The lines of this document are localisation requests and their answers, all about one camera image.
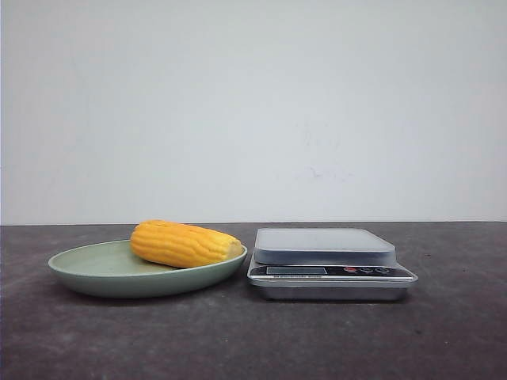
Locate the silver digital kitchen scale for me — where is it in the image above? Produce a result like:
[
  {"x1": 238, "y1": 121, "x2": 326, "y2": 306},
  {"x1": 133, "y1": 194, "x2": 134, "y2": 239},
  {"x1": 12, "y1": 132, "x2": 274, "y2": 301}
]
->
[{"x1": 247, "y1": 227, "x2": 418, "y2": 301}]

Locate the yellow corn cob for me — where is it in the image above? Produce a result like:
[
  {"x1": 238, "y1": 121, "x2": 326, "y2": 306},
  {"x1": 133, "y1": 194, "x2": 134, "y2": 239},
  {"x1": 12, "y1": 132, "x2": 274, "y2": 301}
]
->
[{"x1": 130, "y1": 220, "x2": 243, "y2": 268}]

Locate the green round plate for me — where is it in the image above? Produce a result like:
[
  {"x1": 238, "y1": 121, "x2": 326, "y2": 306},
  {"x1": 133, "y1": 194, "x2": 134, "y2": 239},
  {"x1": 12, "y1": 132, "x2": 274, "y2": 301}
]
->
[{"x1": 48, "y1": 240, "x2": 247, "y2": 298}]

